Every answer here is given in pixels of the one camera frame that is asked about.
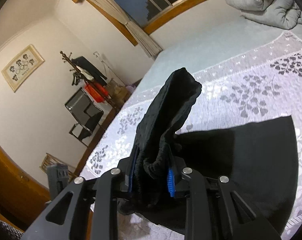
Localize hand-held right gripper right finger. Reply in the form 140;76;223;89
166;150;281;240

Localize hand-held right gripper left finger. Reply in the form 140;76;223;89
21;152;139;240

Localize black pants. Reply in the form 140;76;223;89
117;67;299;233

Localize small wooden rack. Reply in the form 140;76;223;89
40;152;76;180

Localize wooden door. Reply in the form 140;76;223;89
0;137;52;230

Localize black folding chair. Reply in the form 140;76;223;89
64;87;105;147

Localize cardboard box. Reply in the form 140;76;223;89
107;79;131;101

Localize red bag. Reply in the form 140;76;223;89
84;82;109;103

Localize white hanging cloth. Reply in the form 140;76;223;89
77;67;94;81

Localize thin metal stand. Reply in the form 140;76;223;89
93;51;126;86

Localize black hanging garment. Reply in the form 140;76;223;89
72;56;108;86

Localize wooden coat rack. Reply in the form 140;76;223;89
60;51;116;108

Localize floral quilted bedspread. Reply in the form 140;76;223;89
80;31;302;240

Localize beige curtain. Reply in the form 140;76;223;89
82;0;164;60

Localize bed with pale blue sheet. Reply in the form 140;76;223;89
75;20;302;240

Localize wooden framed window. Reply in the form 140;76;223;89
72;0;214;47

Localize grey folded comforter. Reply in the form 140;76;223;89
224;0;302;30

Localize framed wall picture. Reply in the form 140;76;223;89
1;44;45;93

